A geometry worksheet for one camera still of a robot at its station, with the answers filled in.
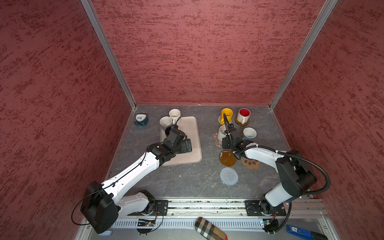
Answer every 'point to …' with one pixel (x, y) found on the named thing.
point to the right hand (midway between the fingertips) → (225, 142)
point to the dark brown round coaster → (239, 123)
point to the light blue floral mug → (249, 133)
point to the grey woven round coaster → (229, 176)
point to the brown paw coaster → (251, 164)
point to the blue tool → (305, 233)
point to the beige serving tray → (189, 125)
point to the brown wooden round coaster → (227, 158)
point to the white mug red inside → (243, 115)
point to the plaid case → (209, 230)
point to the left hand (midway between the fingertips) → (183, 147)
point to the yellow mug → (228, 112)
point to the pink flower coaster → (218, 143)
